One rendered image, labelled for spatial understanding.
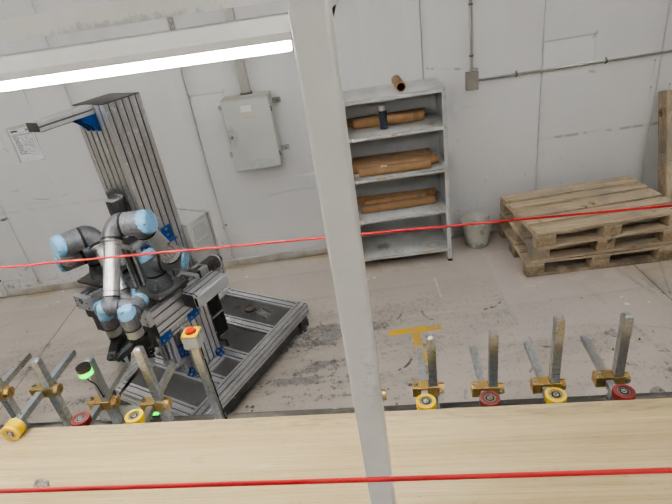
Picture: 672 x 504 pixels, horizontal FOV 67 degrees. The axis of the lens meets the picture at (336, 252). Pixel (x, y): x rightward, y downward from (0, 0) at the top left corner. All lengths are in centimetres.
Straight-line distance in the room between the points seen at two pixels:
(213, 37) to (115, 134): 169
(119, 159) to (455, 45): 287
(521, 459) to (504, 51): 352
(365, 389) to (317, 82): 52
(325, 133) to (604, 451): 165
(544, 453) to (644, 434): 36
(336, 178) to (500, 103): 418
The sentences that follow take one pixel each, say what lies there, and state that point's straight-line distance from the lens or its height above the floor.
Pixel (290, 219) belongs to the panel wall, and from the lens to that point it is 495.
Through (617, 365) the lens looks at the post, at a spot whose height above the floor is 91.
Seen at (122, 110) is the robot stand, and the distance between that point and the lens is 299.
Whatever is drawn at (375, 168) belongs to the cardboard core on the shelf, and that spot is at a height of 96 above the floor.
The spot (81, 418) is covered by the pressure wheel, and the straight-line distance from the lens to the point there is 260.
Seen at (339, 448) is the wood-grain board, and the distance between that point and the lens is 204.
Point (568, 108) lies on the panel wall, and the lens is 508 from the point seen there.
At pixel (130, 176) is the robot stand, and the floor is 164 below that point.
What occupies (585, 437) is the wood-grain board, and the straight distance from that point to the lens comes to 211.
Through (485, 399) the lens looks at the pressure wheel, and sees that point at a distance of 217.
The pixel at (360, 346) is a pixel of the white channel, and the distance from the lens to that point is 86.
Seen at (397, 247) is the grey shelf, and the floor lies 14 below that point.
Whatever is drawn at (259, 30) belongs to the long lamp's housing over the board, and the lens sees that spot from 130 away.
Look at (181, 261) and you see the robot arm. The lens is 285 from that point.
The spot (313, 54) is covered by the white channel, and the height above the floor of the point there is 237.
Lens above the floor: 245
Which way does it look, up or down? 29 degrees down
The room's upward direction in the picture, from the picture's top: 9 degrees counter-clockwise
